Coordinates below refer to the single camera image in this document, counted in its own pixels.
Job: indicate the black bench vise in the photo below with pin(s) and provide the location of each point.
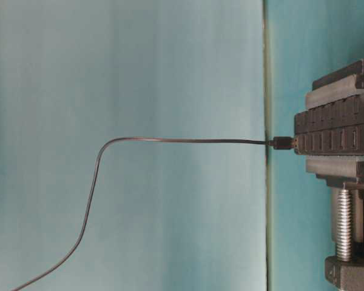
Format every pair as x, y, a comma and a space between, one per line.
342, 172

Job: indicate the black multiport USB hub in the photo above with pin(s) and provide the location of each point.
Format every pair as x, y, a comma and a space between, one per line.
334, 129

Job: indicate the steel vise screw with handle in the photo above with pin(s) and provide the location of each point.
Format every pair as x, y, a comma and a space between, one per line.
344, 226

